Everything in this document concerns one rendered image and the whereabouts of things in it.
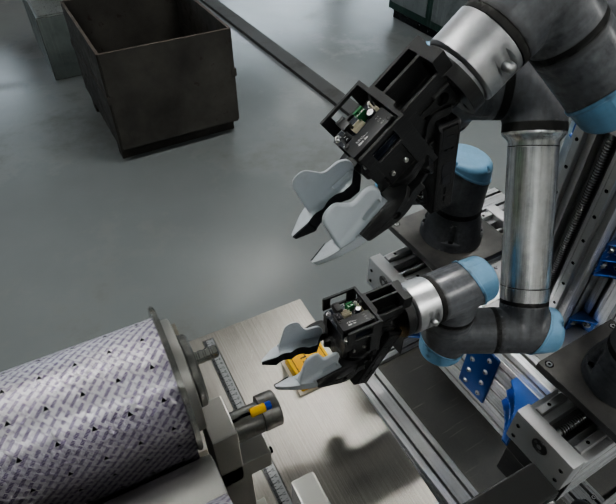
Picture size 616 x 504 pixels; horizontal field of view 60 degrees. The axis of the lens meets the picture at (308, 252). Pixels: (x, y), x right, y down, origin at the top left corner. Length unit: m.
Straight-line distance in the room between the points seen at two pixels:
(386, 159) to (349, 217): 0.06
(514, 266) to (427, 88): 0.47
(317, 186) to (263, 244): 2.02
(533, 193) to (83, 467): 0.69
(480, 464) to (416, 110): 1.36
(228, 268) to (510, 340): 1.71
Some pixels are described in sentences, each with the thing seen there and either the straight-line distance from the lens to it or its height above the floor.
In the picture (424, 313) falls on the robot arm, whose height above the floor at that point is 1.13.
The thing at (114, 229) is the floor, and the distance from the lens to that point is 2.78.
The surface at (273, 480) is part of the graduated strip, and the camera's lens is 0.88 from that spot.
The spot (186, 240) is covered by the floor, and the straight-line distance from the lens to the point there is 2.62.
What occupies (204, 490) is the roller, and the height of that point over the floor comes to 1.23.
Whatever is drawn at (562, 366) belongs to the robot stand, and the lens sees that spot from 1.19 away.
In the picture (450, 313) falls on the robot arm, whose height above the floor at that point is 1.11.
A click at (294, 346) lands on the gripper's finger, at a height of 1.10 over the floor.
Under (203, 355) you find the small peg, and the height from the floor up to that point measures 1.25.
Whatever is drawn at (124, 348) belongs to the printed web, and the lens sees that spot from 0.51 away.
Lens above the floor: 1.70
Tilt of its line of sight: 43 degrees down
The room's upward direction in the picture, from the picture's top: straight up
